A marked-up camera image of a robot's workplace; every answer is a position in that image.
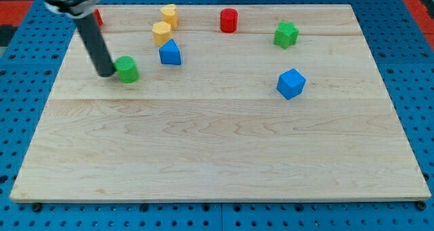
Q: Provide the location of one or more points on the green star block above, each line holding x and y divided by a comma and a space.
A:
286, 35

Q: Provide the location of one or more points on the red star block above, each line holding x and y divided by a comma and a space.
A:
98, 17

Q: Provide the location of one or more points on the wooden board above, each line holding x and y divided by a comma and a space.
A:
215, 128

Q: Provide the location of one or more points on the blue triangle block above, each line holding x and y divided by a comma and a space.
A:
169, 53

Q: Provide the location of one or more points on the blue cube block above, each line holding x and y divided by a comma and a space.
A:
290, 84

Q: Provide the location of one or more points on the red cylinder block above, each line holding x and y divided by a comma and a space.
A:
228, 20

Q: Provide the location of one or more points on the yellow hexagon block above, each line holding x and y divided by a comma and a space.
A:
162, 33

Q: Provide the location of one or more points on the green cylinder block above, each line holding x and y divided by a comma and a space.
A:
126, 69

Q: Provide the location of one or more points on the yellow heart block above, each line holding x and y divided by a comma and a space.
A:
169, 14

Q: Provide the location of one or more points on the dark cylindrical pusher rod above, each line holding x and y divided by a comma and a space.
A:
92, 38

